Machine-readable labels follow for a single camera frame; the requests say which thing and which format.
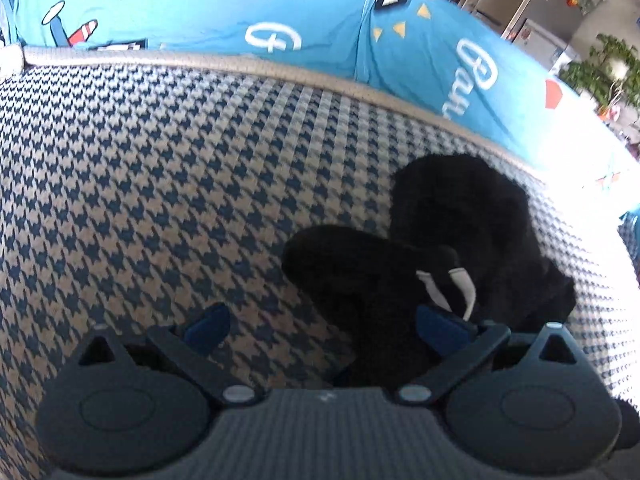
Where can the black t-shirt with red print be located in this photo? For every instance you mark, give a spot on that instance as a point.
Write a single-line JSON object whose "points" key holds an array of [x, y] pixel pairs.
{"points": [[450, 210]]}

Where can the white chest freezer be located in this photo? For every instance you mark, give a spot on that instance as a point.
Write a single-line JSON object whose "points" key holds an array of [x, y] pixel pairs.
{"points": [[547, 42]]}

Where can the white cloth bundle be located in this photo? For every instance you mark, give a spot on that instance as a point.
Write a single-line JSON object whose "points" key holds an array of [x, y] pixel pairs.
{"points": [[10, 60]]}

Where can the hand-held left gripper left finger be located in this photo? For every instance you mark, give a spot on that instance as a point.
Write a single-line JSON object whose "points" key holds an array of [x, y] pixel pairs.
{"points": [[207, 327]]}

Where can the blue printed sofa cover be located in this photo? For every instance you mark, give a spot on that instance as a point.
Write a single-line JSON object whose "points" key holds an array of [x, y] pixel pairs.
{"points": [[200, 5]]}

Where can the stainless steel refrigerator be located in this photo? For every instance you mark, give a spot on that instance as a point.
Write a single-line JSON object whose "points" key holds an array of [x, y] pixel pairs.
{"points": [[540, 0]]}

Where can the leafy potted plant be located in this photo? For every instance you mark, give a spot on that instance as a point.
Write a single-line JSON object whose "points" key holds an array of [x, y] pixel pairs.
{"points": [[600, 72]]}

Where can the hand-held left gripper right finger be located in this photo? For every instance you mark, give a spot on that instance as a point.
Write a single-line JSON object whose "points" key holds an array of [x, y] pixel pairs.
{"points": [[440, 330]]}

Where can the houndstooth sofa seat cushion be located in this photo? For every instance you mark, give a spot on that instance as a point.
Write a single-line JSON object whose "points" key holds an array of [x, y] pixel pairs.
{"points": [[150, 185]]}

